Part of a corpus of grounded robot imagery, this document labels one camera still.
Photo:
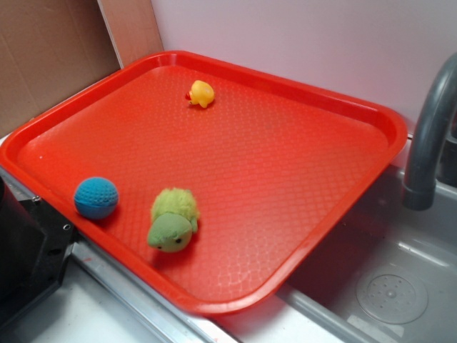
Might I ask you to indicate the red plastic tray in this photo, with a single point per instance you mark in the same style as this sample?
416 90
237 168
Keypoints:
273 165

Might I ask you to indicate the green plush turtle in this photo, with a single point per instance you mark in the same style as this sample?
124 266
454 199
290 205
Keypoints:
174 220

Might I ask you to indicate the yellow rubber duck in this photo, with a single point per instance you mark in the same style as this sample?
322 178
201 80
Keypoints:
201 93

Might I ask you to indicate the blue textured ball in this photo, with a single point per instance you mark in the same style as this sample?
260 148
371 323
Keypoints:
96 198

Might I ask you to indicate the grey plastic sink basin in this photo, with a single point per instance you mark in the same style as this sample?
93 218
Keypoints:
384 274

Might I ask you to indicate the brown cardboard panel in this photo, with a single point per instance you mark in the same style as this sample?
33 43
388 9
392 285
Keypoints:
51 50

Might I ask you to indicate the grey toy faucet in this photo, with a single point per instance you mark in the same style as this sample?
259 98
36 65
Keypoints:
432 155

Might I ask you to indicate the aluminium rail strip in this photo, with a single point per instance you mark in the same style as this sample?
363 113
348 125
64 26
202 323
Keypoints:
99 301

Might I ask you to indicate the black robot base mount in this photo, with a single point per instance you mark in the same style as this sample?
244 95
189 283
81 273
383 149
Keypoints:
35 241

